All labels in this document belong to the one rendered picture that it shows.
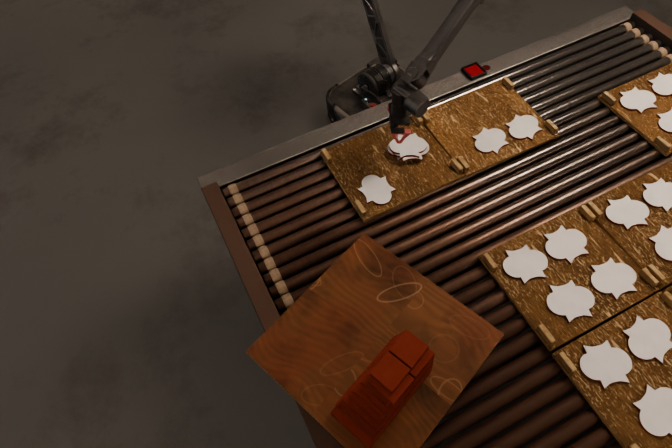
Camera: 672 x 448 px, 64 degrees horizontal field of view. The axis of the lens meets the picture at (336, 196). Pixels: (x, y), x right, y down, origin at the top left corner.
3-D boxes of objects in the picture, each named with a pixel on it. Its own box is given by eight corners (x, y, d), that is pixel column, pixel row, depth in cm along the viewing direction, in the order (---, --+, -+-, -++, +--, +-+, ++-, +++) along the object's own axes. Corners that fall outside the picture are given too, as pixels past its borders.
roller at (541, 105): (241, 233, 189) (239, 226, 185) (660, 52, 233) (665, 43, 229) (246, 244, 186) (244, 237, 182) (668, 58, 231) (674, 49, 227)
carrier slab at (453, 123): (415, 116, 212) (416, 113, 211) (502, 81, 221) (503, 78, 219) (465, 178, 193) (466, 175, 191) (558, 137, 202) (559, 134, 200)
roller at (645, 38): (232, 213, 194) (229, 205, 190) (642, 39, 239) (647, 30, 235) (236, 223, 192) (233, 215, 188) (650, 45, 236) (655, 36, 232)
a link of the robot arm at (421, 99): (418, 77, 180) (411, 64, 172) (444, 94, 174) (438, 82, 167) (395, 104, 181) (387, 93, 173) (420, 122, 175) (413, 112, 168)
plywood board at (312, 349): (246, 353, 148) (245, 351, 147) (364, 235, 169) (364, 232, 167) (388, 490, 127) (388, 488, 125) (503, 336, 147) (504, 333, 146)
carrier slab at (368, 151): (320, 154, 203) (319, 151, 201) (413, 116, 212) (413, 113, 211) (363, 223, 183) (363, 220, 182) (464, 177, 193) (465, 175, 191)
